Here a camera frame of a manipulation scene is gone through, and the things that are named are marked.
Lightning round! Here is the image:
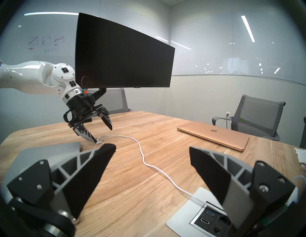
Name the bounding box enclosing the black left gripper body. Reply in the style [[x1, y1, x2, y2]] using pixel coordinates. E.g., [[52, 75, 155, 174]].
[[63, 94, 109, 130]]

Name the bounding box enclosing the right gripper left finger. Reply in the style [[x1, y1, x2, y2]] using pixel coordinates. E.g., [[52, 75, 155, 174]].
[[7, 143, 117, 221]]

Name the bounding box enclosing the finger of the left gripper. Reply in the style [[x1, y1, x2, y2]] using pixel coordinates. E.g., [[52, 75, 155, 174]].
[[72, 122, 98, 144], [97, 108, 113, 131]]

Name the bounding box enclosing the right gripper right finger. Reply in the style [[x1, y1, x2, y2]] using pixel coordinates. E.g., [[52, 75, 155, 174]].
[[189, 146, 297, 230]]

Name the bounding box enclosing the silver MacBook laptop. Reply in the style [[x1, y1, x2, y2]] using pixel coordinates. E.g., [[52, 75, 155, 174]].
[[7, 141, 82, 172]]

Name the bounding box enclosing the white charging cable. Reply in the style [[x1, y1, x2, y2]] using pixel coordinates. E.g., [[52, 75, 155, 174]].
[[95, 135, 206, 204]]

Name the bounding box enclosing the gold MacBook laptop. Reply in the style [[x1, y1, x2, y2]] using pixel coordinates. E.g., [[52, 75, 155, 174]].
[[177, 121, 250, 152]]

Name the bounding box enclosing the grey mesh office chair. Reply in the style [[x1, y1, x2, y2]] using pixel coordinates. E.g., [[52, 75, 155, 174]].
[[300, 117, 306, 149], [88, 88, 131, 115], [212, 94, 286, 141]]

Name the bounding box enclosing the white power adapter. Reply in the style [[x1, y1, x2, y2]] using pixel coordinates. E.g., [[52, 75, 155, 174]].
[[288, 186, 300, 207]]

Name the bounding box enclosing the white table power box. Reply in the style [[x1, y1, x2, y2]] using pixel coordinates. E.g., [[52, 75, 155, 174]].
[[166, 187, 239, 237]]

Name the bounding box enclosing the white paper napkin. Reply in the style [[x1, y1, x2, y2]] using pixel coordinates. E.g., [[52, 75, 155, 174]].
[[294, 147, 306, 166]]

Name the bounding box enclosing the black curved monitor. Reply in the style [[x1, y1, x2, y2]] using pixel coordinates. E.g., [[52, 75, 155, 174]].
[[75, 12, 175, 89]]

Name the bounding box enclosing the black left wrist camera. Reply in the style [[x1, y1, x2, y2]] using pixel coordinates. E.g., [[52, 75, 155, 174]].
[[81, 90, 95, 106]]

